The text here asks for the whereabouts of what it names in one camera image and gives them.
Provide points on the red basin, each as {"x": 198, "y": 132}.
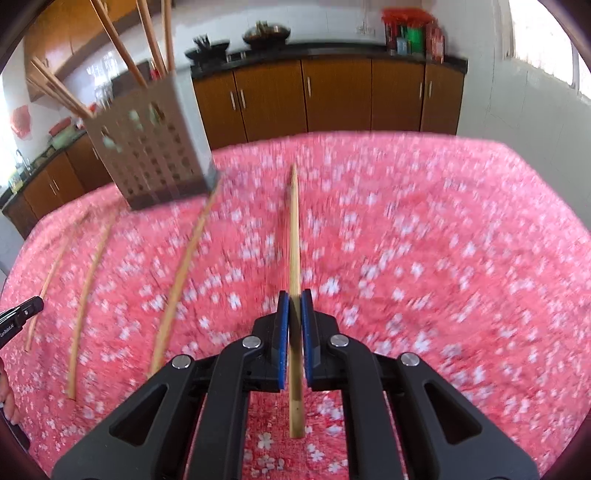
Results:
{"x": 61, "y": 125}

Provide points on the dark pot with lid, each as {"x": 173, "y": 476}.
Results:
{"x": 267, "y": 33}

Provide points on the green container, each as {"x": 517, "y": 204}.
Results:
{"x": 412, "y": 40}

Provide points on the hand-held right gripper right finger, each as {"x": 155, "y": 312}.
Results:
{"x": 308, "y": 341}

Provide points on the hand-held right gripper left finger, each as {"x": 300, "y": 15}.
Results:
{"x": 282, "y": 341}

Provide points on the dark bottle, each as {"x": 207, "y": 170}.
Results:
{"x": 391, "y": 36}

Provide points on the black gas stove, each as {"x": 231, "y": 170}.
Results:
{"x": 238, "y": 55}

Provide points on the window with white frame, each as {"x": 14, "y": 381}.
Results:
{"x": 545, "y": 37}

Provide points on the person's left hand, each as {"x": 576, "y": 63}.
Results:
{"x": 5, "y": 392}

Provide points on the wooden wall cabinets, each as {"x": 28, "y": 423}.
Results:
{"x": 51, "y": 37}

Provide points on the white wall socket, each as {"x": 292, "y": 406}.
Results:
{"x": 364, "y": 30}

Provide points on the beige perforated chopstick holder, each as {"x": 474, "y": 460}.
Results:
{"x": 152, "y": 152}

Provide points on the wooden chopstick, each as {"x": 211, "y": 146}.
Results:
{"x": 44, "y": 295}
{"x": 53, "y": 97}
{"x": 85, "y": 314}
{"x": 60, "y": 83}
{"x": 150, "y": 32}
{"x": 117, "y": 41}
{"x": 60, "y": 91}
{"x": 168, "y": 32}
{"x": 184, "y": 277}
{"x": 294, "y": 230}

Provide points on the hanging red plastic bag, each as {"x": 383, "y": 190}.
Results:
{"x": 21, "y": 121}

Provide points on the yellow detergent bottle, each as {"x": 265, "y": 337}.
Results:
{"x": 16, "y": 182}

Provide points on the small blue box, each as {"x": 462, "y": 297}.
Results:
{"x": 402, "y": 45}

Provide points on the wooden base cabinets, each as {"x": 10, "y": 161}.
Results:
{"x": 341, "y": 92}

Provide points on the black kitchen countertop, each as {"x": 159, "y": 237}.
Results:
{"x": 323, "y": 50}

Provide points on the steel faucet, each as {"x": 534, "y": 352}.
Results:
{"x": 21, "y": 159}

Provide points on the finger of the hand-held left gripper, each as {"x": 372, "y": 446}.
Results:
{"x": 23, "y": 314}

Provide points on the tall red bottle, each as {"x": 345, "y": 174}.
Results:
{"x": 435, "y": 44}

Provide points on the red floral tablecloth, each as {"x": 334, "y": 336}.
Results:
{"x": 415, "y": 254}

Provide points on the black wok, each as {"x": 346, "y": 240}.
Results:
{"x": 207, "y": 46}

